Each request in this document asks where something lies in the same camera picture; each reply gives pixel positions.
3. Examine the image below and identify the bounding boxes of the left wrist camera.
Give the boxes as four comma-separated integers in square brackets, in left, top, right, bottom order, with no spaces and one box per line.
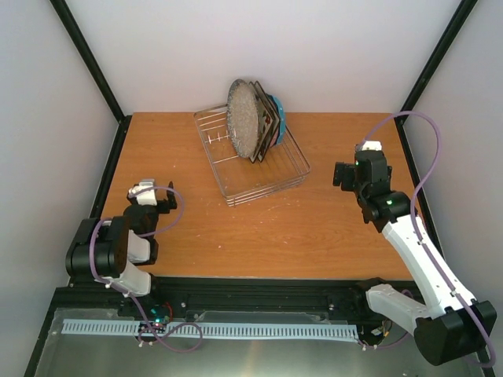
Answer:
[127,179,157,206]

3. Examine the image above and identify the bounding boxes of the light blue cable duct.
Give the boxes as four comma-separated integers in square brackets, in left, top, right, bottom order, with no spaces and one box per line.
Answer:
[61,319,358,342]

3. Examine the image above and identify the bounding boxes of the blue polka dot plate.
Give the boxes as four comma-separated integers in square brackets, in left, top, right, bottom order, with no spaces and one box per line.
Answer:
[268,94,286,147]

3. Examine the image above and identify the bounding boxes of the chrome wire dish rack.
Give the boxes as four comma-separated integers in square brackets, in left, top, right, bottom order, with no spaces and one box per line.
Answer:
[193,105,310,207]

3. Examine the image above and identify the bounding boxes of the black aluminium frame rail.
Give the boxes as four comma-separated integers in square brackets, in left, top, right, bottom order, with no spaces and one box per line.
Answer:
[51,276,425,322]

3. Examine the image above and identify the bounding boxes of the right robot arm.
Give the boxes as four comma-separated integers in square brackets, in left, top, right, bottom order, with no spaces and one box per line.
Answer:
[333,160,497,368]

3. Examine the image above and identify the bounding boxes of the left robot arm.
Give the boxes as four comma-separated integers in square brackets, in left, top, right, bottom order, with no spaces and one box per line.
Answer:
[65,179,185,317]

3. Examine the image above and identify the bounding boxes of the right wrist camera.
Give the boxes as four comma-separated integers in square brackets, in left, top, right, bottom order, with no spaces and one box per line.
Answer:
[354,140,382,154]

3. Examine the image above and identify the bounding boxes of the white square floral plate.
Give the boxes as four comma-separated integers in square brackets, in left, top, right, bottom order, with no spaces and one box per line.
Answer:
[254,81,280,162]

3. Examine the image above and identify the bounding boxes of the grey speckled round plate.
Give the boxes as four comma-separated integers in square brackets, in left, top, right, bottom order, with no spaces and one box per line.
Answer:
[226,79,259,158]

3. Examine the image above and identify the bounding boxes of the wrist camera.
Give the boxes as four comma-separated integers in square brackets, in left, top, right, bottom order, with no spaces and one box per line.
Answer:
[127,179,157,206]
[354,140,382,154]

